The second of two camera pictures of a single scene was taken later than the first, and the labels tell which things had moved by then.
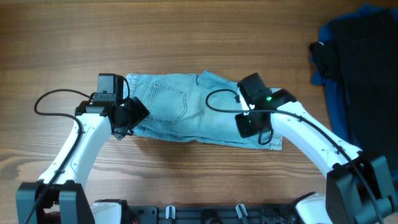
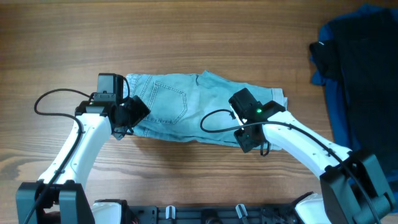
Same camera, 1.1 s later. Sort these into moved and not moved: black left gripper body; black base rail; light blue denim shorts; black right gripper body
Moved: black right gripper body
Not moved: light blue denim shorts; black left gripper body; black base rail
